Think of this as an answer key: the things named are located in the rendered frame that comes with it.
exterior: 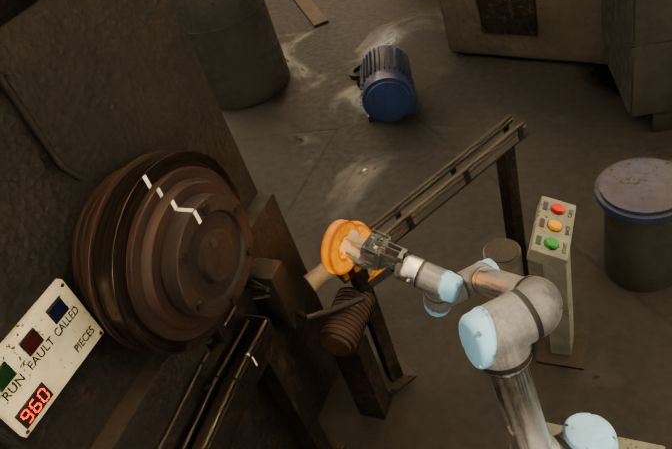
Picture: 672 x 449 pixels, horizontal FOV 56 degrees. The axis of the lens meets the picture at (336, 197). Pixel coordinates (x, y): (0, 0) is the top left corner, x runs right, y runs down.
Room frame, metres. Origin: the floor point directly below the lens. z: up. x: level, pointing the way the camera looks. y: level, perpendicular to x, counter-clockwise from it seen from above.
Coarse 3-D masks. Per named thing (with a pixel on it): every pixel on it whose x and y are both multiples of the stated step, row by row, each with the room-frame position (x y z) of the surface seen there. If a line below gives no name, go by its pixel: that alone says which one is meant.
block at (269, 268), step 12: (252, 264) 1.39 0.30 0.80; (264, 264) 1.38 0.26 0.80; (276, 264) 1.36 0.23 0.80; (252, 276) 1.35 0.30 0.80; (264, 276) 1.33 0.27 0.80; (276, 276) 1.33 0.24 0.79; (288, 276) 1.37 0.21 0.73; (276, 288) 1.31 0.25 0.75; (288, 288) 1.35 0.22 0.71; (264, 300) 1.34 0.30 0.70; (276, 300) 1.32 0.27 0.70; (288, 300) 1.33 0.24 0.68; (264, 312) 1.36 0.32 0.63; (276, 312) 1.33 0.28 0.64; (288, 312) 1.31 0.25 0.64; (276, 324) 1.34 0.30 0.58; (288, 324) 1.32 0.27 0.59
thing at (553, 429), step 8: (552, 424) 0.90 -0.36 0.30; (552, 432) 0.88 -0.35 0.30; (624, 440) 0.79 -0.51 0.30; (632, 440) 0.78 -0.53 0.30; (624, 448) 0.77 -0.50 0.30; (632, 448) 0.76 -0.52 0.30; (640, 448) 0.76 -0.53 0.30; (648, 448) 0.75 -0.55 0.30; (656, 448) 0.74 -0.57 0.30; (664, 448) 0.74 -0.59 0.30
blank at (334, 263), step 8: (336, 224) 1.32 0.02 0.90; (344, 224) 1.32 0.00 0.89; (352, 224) 1.34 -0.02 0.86; (328, 232) 1.30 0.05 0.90; (336, 232) 1.29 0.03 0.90; (344, 232) 1.31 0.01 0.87; (328, 240) 1.28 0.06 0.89; (336, 240) 1.28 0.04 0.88; (328, 248) 1.26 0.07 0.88; (336, 248) 1.27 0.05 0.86; (328, 256) 1.25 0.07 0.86; (336, 256) 1.26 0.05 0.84; (344, 256) 1.30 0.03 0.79; (328, 264) 1.25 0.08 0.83; (336, 264) 1.26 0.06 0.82; (344, 264) 1.28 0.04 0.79; (352, 264) 1.30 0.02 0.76; (336, 272) 1.25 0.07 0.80; (344, 272) 1.27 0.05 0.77
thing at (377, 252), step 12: (372, 240) 1.23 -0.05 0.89; (384, 240) 1.22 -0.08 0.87; (360, 252) 1.22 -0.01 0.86; (372, 252) 1.19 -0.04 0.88; (384, 252) 1.20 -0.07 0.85; (396, 252) 1.18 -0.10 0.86; (372, 264) 1.20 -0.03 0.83; (384, 264) 1.19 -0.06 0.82; (396, 264) 1.17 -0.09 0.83; (396, 276) 1.15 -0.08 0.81
